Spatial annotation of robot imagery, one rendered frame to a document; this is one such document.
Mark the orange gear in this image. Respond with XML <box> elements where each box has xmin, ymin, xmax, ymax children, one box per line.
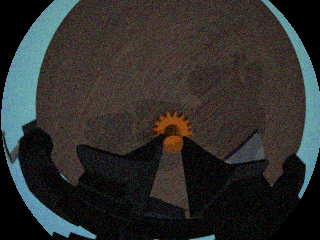
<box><xmin>152</xmin><ymin>111</ymin><xmax>192</xmax><ymax>152</ymax></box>

